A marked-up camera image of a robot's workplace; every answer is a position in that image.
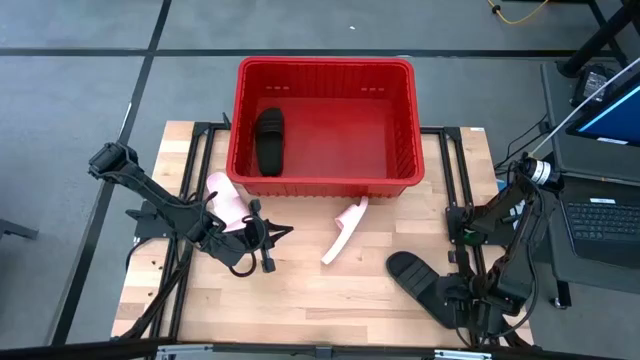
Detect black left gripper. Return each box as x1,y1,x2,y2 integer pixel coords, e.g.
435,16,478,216
197,198,295,275

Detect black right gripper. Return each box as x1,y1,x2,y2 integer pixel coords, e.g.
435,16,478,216
433,273,506,337

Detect black foam slide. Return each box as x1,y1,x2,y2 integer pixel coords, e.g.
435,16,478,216
385,250,459,330
254,106,287,178

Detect pale pink foam slide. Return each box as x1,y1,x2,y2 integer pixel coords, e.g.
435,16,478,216
204,171,255,234
320,195,370,266

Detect red plastic bin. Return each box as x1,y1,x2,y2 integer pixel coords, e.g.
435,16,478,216
225,55,426,199

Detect black laptop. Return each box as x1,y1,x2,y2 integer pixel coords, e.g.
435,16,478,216
558,174,640,269

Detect thin white rod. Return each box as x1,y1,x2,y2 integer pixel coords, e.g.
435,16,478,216
528,55,640,157

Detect computer monitor blue screen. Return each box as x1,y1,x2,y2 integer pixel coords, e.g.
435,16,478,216
565,74,640,147

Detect black power adapter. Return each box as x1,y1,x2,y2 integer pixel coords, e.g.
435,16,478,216
572,64,619,106

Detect dark metal furniture leg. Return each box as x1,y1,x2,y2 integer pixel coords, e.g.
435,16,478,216
0,218,40,241

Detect black tripod stand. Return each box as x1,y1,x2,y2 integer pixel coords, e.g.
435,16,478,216
557,0,640,79

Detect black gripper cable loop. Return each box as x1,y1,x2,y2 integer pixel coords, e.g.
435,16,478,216
227,249,259,279

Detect silver aluminium extrusion post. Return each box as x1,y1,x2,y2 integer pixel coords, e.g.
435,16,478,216
433,348,494,360
155,342,215,360

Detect black aluminium table frame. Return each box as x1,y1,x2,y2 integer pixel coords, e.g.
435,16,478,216
110,118,535,360

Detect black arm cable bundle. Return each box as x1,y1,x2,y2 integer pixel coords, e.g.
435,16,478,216
114,234,194,346

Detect black desk cables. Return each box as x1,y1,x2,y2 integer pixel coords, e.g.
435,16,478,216
492,114,551,176

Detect yellow power cable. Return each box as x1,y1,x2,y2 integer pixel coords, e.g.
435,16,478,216
487,0,551,26

